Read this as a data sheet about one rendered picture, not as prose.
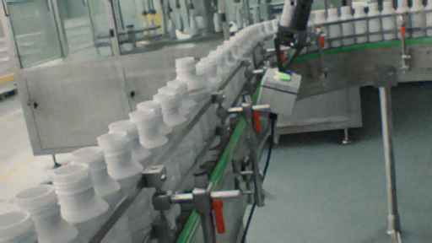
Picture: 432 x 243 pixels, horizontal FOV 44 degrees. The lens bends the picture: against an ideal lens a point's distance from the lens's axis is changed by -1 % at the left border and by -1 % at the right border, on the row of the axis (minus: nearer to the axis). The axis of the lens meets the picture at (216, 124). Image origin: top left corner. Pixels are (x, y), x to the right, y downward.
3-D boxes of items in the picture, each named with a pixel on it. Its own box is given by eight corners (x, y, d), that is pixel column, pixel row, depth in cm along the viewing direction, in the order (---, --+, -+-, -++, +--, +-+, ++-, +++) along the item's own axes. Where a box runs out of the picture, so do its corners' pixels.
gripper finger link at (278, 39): (265, 70, 114) (275, 27, 111) (267, 65, 121) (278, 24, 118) (296, 78, 114) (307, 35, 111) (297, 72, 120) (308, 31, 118)
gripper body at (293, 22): (273, 35, 109) (283, -2, 107) (277, 29, 119) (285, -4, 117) (305, 42, 109) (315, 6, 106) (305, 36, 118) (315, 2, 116)
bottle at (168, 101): (199, 180, 94) (184, 89, 90) (196, 193, 88) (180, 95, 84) (165, 185, 94) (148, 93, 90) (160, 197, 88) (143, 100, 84)
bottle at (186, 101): (193, 158, 107) (179, 77, 102) (213, 162, 102) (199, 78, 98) (169, 168, 103) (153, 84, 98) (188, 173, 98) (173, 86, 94)
